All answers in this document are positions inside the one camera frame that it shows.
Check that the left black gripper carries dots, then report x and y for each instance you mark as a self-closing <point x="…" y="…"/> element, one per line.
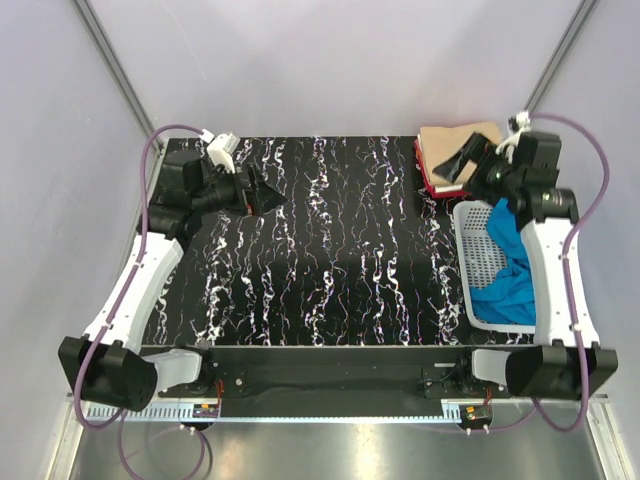
<point x="261" y="195"/>

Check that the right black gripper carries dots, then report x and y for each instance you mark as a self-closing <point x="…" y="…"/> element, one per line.
<point x="475" y="148"/>

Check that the beige t shirt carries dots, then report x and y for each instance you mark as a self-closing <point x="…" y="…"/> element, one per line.
<point x="438" y="144"/>

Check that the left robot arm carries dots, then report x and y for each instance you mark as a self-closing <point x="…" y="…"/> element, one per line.
<point x="104" y="364"/>

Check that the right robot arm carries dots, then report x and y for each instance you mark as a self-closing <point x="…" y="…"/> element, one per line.
<point x="566" y="360"/>

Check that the folded white t shirt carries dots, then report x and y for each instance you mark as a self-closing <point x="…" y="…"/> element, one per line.
<point x="448" y="189"/>

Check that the folded red t shirt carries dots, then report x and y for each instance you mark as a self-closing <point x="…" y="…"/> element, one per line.
<point x="428" y="185"/>

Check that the white plastic laundry basket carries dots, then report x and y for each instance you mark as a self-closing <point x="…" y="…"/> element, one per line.
<point x="480" y="260"/>

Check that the blue t shirt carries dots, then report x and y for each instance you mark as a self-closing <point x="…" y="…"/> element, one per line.
<point x="509" y="298"/>

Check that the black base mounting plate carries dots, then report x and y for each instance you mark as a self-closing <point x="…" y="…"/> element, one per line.
<point x="317" y="383"/>

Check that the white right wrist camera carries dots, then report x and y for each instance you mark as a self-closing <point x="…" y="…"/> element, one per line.
<point x="518" y="124"/>

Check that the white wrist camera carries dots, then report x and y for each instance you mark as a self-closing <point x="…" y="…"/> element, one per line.
<point x="518" y="124"/>
<point x="220" y="149"/>

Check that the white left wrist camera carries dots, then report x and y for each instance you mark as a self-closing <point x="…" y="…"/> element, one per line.
<point x="220" y="149"/>

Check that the right aluminium frame post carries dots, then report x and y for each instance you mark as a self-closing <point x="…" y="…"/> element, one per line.
<point x="568" y="40"/>

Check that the aluminium frame post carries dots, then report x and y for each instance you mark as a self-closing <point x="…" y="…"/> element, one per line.
<point x="103" y="45"/>
<point x="568" y="40"/>

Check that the left aluminium frame post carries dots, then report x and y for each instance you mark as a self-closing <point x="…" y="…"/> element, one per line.
<point x="103" y="45"/>

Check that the grey slotted cable duct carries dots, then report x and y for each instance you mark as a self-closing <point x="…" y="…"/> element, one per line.
<point x="160" y="411"/>

